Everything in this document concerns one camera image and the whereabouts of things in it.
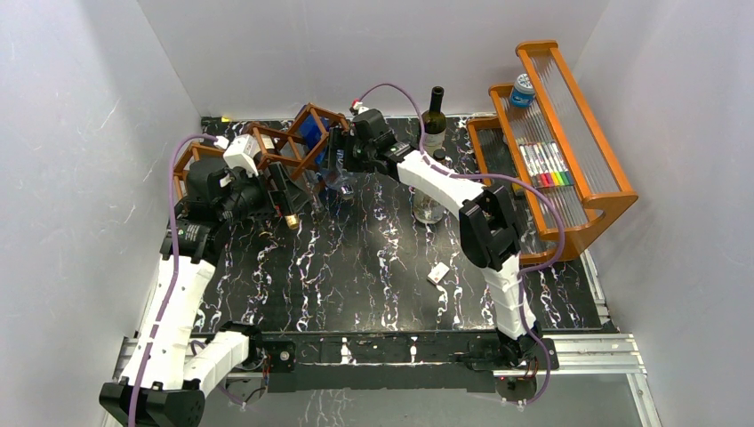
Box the orange wooden display shelf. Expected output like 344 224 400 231
467 40 638 264

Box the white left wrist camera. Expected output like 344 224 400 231
213 134 261 177

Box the blue lidded small jar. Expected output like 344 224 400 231
509 73 535 109

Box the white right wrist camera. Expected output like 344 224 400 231
349 99 371 117

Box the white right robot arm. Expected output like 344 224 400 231
327 109 546 368

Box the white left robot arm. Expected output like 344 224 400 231
99 157 307 426

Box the gold-capped red wine bottle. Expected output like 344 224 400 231
263 161 301 230

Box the small white box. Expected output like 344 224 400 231
427 262 450 286

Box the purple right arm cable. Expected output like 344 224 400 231
350 83 568 407

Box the row of coloured markers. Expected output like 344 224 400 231
517 141 574 189

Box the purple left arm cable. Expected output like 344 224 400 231
126 133 249 427

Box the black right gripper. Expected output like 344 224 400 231
318 129 375 174

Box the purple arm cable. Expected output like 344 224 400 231
126 133 249 427
350 83 568 407

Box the blue labelled plastic bottle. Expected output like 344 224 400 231
299 113 355 200

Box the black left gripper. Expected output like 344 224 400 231
217 163 310 225

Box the clear glass corked bottle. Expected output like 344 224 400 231
412 148 449 225

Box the dark green wine bottle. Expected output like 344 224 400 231
421 86 447 156

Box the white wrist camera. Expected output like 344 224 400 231
349 99 371 117
213 134 261 177

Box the brown wooden wine rack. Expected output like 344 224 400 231
172 103 348 197

